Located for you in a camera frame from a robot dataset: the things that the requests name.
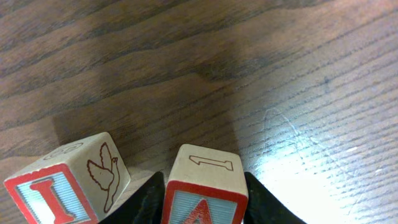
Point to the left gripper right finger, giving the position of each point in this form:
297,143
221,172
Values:
263,207

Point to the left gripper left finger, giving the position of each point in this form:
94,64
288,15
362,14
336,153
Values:
144,206

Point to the red letter A block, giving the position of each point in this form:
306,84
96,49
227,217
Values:
205,186

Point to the red letter I block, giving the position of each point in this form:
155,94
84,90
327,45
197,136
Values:
79,182

